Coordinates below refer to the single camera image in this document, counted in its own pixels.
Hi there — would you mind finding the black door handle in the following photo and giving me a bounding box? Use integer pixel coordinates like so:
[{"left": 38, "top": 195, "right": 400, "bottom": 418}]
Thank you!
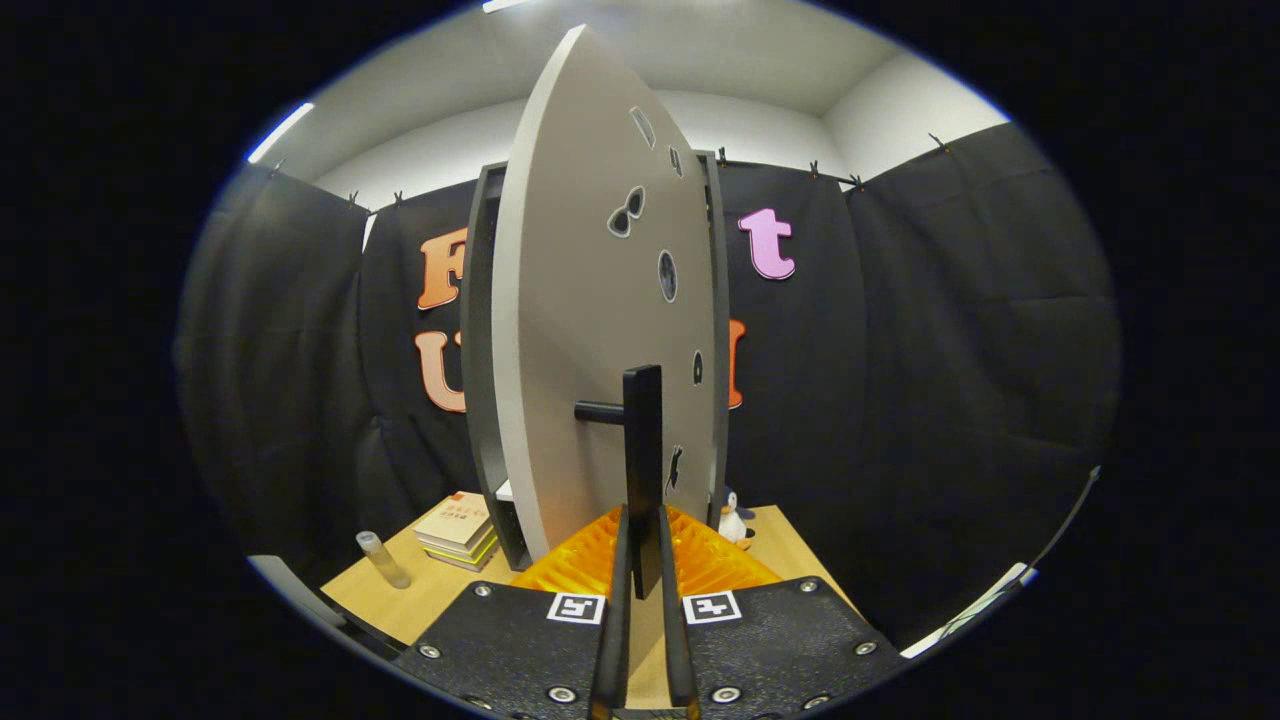
[{"left": 574, "top": 365, "right": 665, "bottom": 601}]

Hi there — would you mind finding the black backdrop cloth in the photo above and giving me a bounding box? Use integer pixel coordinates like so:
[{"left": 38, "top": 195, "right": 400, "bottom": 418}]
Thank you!
[{"left": 175, "top": 122, "right": 1123, "bottom": 651}]

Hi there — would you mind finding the penguin plush toy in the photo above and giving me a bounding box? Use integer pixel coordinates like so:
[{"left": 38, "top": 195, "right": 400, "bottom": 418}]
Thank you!
[{"left": 718, "top": 487, "right": 758, "bottom": 551}]

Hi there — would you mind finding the stack of books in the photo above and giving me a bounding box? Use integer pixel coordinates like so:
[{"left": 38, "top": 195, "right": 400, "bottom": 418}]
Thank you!
[{"left": 413, "top": 490, "right": 499, "bottom": 573}]

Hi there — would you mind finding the row of black clips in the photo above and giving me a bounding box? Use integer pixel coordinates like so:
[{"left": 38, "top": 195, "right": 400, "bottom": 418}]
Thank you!
[{"left": 270, "top": 133, "right": 951, "bottom": 211}]

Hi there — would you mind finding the ceiling light strip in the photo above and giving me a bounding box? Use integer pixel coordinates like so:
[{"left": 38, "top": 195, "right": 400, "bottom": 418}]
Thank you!
[{"left": 247, "top": 102, "right": 315, "bottom": 165}]

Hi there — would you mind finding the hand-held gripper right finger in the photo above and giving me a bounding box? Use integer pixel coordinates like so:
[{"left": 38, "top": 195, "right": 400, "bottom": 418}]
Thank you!
[{"left": 660, "top": 505, "right": 906, "bottom": 720}]

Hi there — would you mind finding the clear plastic tube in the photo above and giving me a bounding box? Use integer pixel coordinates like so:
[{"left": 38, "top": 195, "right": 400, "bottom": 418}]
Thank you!
[{"left": 356, "top": 531, "right": 412, "bottom": 590}]

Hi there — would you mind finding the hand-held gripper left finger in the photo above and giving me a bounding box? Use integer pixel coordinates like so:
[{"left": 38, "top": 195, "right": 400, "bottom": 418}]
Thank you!
[{"left": 395, "top": 505, "right": 633, "bottom": 720}]

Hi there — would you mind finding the grey shoe cabinet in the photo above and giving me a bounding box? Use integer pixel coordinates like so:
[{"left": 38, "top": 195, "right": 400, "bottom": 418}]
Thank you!
[{"left": 458, "top": 150, "right": 733, "bottom": 573}]

